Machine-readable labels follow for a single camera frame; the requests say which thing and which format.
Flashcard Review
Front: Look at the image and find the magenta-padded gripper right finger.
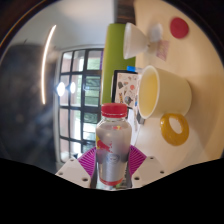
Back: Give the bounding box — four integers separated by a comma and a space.
126, 144, 166, 189

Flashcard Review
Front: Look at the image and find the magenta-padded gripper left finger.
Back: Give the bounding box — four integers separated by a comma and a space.
54, 147, 99, 189

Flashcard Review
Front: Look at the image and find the clear bottle with red cap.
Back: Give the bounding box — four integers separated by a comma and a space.
95, 102, 133, 187

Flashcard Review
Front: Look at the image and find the group of pendant lamps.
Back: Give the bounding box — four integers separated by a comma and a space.
55, 80, 78, 98

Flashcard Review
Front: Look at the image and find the black tablet with stickers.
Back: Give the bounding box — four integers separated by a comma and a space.
110, 69, 143, 109

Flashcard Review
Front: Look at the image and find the long linear ceiling light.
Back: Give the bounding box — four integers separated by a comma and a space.
40, 24, 58, 106

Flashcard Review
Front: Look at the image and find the small printed card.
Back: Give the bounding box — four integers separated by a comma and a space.
155, 39, 170, 62

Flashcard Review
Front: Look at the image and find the white bowl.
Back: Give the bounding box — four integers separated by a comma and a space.
122, 21, 150, 60

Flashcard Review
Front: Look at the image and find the flat round red coaster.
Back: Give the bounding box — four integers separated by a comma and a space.
169, 16, 190, 40

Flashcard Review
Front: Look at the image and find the cream mug with yellow handle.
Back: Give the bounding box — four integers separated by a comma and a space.
137, 64, 193, 147

